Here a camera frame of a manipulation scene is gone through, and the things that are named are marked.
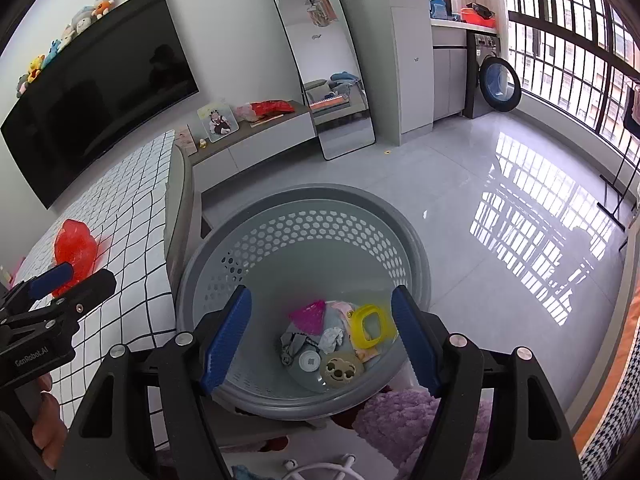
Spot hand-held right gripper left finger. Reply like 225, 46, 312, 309
55, 285, 253, 480

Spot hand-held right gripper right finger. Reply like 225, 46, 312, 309
391, 285, 583, 480

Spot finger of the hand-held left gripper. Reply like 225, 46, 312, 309
0, 268, 117, 331
0, 261, 75, 317

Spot red plastic bag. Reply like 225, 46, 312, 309
54, 218, 108, 298

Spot yellow plastic ring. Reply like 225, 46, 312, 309
348, 304, 398, 351

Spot grey cloth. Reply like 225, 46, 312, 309
279, 330, 321, 367

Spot beige bear face toy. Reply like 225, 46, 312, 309
320, 352, 364, 387

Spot grey white paper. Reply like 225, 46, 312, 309
320, 326, 346, 351

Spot pink mesh triangle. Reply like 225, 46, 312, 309
289, 300, 327, 336

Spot grey perforated basket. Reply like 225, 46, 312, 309
175, 183, 432, 421

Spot person's left hand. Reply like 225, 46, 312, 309
31, 374, 69, 469

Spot purple fluffy rug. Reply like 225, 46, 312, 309
352, 389, 493, 480

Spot checkered bed sheet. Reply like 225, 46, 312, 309
0, 130, 176, 453

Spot pink booklet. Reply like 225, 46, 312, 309
175, 127, 198, 158

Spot grey television console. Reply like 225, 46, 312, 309
187, 101, 318, 193

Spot houndstooth cloth orange edge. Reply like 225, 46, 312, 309
572, 320, 640, 480

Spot red packet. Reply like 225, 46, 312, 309
235, 100, 296, 122

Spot black drying rack stand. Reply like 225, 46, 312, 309
597, 85, 640, 233

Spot row of plush toys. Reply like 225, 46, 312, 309
16, 0, 120, 98

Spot low grey counter cabinet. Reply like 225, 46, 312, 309
431, 17, 501, 121

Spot washing machine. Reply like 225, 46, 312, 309
465, 30, 523, 120

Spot tall white cabinet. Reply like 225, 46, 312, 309
382, 0, 436, 136

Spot standing mirror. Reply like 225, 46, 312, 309
262, 0, 376, 161

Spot window grille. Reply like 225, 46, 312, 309
422, 0, 640, 141

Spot orange red basin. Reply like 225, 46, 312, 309
460, 4, 497, 28

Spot grey bed frame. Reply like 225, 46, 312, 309
165, 135, 203, 286

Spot white cable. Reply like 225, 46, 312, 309
282, 454, 358, 480

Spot black wall television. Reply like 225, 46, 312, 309
0, 0, 200, 210

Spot photo frame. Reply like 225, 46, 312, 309
197, 102, 237, 143

